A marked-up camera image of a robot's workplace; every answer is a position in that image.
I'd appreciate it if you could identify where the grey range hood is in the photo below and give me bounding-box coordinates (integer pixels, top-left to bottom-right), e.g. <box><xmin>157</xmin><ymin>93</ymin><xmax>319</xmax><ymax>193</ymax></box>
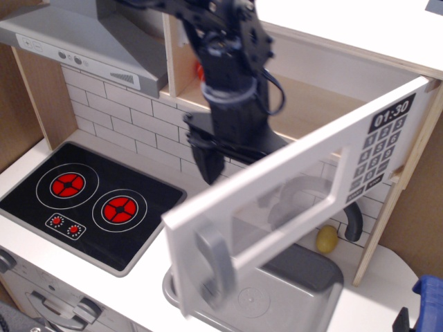
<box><xmin>1</xmin><ymin>1</ymin><xmax>168</xmax><ymax>98</ymax></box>

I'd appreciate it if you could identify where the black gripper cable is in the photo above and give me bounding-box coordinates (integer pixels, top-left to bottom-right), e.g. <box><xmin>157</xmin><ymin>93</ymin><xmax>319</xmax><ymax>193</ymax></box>
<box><xmin>259</xmin><ymin>67</ymin><xmax>288</xmax><ymax>117</ymax></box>

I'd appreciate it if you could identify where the black clamp object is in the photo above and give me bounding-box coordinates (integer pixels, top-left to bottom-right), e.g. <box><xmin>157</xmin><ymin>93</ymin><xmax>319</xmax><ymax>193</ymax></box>
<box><xmin>392</xmin><ymin>307</ymin><xmax>411</xmax><ymax>332</ymax></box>

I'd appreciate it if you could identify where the wooden microwave cabinet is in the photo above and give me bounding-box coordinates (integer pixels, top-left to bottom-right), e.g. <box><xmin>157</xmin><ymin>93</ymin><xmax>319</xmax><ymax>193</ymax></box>
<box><xmin>161</xmin><ymin>0</ymin><xmax>443</xmax><ymax>287</ymax></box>

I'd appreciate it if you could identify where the red toy food in microwave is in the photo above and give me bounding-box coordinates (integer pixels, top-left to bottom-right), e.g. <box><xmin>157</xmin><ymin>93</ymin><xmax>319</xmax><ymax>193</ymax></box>
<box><xmin>195</xmin><ymin>61</ymin><xmax>206</xmax><ymax>82</ymax></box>

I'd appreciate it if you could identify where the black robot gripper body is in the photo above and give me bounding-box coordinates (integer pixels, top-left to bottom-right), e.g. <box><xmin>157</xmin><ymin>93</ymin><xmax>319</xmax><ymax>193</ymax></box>
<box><xmin>183</xmin><ymin>95</ymin><xmax>287</xmax><ymax>164</ymax></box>

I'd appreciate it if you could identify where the yellow smooth toy potato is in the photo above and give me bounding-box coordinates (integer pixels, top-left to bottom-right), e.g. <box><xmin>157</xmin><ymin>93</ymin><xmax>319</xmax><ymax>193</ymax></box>
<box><xmin>316</xmin><ymin>225</ymin><xmax>338</xmax><ymax>254</ymax></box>

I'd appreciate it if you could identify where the grey plastic sink basin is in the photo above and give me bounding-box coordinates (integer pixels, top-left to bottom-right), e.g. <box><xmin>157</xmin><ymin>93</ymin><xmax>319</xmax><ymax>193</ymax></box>
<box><xmin>161</xmin><ymin>243</ymin><xmax>345</xmax><ymax>332</ymax></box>

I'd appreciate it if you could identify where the dark grey toy faucet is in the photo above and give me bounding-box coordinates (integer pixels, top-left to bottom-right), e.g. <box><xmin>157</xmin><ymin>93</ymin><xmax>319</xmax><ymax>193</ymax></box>
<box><xmin>257</xmin><ymin>176</ymin><xmax>363</xmax><ymax>242</ymax></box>

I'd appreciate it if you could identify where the grey fabric object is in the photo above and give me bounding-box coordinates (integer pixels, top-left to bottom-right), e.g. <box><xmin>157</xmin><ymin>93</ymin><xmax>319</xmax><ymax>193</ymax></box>
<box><xmin>1</xmin><ymin>302</ymin><xmax>47</xmax><ymax>332</ymax></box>

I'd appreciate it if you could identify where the grey oven knob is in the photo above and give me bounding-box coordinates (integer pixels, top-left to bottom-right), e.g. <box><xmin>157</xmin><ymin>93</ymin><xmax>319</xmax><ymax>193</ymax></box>
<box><xmin>0</xmin><ymin>249</ymin><xmax>17</xmax><ymax>274</ymax></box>

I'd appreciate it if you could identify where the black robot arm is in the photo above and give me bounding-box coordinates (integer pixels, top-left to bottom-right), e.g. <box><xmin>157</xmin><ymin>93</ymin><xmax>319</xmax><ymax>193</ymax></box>
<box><xmin>123</xmin><ymin>1</ymin><xmax>286</xmax><ymax>184</ymax></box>

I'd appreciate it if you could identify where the white toy microwave door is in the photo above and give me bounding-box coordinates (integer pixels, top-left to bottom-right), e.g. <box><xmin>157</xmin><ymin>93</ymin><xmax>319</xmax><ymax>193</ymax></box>
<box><xmin>163</xmin><ymin>77</ymin><xmax>433</xmax><ymax>315</ymax></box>

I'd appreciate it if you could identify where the blue plastic object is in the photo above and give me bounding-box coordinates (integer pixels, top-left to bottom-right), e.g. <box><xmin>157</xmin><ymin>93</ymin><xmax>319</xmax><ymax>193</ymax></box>
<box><xmin>413</xmin><ymin>275</ymin><xmax>443</xmax><ymax>332</ymax></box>

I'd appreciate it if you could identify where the grey microwave door handle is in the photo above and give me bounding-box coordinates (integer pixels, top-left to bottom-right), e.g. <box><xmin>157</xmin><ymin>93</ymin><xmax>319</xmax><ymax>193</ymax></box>
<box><xmin>195</xmin><ymin>223</ymin><xmax>236</xmax><ymax>310</ymax></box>

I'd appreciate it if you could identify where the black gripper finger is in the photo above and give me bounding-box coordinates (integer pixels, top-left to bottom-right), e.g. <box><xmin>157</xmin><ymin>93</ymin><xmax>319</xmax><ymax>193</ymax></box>
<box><xmin>191</xmin><ymin>142</ymin><xmax>224</xmax><ymax>185</ymax></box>

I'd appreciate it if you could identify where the black toy stovetop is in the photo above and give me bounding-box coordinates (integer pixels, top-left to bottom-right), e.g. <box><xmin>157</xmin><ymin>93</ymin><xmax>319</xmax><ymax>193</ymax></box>
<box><xmin>1</xmin><ymin>142</ymin><xmax>186</xmax><ymax>277</ymax></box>

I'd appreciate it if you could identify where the grey toy oven door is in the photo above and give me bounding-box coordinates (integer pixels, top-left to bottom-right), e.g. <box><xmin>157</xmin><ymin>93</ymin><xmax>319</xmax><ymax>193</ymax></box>
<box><xmin>1</xmin><ymin>248</ymin><xmax>138</xmax><ymax>331</ymax></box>

